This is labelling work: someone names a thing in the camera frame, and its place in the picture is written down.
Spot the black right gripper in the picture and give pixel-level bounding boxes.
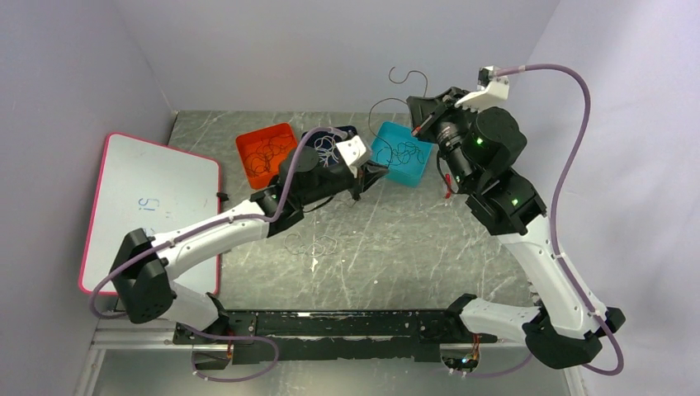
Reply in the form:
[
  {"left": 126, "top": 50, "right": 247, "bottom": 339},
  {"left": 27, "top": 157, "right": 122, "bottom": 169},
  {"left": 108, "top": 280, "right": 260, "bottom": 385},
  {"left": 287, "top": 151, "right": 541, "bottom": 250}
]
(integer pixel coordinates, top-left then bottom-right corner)
[{"left": 407, "top": 86, "right": 481, "bottom": 189}]

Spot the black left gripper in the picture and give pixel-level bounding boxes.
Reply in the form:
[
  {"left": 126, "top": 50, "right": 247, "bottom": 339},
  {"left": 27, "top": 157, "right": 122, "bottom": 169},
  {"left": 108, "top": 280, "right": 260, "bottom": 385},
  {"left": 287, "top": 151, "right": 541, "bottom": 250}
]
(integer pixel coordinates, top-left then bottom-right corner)
[{"left": 299, "top": 159, "right": 390, "bottom": 207}]

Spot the black thin cable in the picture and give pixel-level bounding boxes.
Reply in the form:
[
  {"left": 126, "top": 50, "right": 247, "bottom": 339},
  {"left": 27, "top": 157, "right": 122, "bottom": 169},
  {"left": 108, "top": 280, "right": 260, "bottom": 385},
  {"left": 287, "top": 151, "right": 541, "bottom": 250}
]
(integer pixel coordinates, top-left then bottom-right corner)
[
  {"left": 349, "top": 68, "right": 428, "bottom": 206},
  {"left": 375, "top": 141, "right": 427, "bottom": 166}
]

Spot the white thin cable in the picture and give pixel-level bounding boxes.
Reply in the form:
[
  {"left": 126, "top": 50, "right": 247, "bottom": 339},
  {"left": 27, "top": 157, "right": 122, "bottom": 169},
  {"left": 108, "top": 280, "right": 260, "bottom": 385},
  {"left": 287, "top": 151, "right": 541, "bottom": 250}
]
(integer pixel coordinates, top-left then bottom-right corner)
[
  {"left": 311, "top": 134, "right": 343, "bottom": 167},
  {"left": 284, "top": 233, "right": 338, "bottom": 258}
]

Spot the dark brown thin cable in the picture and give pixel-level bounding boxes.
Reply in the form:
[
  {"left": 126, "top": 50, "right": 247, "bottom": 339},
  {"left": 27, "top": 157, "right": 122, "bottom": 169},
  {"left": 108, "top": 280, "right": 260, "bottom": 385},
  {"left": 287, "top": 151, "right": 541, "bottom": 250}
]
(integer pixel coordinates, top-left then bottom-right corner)
[
  {"left": 244, "top": 136, "right": 296, "bottom": 179},
  {"left": 257, "top": 135, "right": 294, "bottom": 163}
]

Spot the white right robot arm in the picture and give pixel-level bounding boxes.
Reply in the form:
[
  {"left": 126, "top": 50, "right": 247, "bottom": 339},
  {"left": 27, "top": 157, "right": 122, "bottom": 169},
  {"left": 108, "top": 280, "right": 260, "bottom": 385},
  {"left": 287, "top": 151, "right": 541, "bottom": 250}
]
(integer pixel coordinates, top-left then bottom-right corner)
[{"left": 407, "top": 87, "right": 625, "bottom": 369}]

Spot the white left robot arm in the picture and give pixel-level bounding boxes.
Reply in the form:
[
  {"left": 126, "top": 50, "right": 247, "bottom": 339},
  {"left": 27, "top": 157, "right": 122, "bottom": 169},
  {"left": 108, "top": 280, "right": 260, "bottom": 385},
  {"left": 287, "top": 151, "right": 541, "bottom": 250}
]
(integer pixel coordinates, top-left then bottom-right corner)
[{"left": 106, "top": 143, "right": 389, "bottom": 343}]

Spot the teal plastic bin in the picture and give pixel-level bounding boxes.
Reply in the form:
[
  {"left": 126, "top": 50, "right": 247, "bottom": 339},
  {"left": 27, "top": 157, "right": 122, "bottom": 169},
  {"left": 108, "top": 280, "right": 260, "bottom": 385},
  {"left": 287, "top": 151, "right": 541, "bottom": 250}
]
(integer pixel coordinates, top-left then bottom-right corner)
[{"left": 371, "top": 121, "right": 433, "bottom": 187}]

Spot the dark blue plastic bin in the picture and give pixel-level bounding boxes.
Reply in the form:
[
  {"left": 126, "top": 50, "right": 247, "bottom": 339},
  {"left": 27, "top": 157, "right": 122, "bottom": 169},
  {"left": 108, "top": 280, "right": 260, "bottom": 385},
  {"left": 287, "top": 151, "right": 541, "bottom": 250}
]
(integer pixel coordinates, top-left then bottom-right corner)
[{"left": 305, "top": 125, "right": 357, "bottom": 167}]

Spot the red white small card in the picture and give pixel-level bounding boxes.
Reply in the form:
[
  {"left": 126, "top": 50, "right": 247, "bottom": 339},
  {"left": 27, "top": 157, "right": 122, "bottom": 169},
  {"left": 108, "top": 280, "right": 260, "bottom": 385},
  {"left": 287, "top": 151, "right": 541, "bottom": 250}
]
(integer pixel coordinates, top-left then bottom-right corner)
[{"left": 443, "top": 173, "right": 454, "bottom": 199}]

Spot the orange plastic bin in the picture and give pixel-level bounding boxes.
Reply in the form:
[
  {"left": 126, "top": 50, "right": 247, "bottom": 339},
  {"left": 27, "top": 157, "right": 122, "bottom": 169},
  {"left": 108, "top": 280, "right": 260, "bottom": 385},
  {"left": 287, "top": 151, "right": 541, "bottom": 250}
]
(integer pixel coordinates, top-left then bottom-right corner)
[{"left": 235, "top": 123, "right": 297, "bottom": 190}]

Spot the pink framed whiteboard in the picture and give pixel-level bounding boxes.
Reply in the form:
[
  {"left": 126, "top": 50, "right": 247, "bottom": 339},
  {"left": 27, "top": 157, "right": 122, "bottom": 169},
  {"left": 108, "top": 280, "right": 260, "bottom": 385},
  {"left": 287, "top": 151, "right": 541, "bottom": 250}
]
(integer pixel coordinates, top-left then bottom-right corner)
[{"left": 78, "top": 132, "right": 222, "bottom": 294}]

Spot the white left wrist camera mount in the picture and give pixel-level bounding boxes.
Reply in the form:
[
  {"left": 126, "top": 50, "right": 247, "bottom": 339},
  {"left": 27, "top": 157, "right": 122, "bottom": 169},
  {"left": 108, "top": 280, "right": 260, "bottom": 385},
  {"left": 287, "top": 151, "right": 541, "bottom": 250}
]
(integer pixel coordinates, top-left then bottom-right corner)
[{"left": 336, "top": 135, "right": 372, "bottom": 178}]

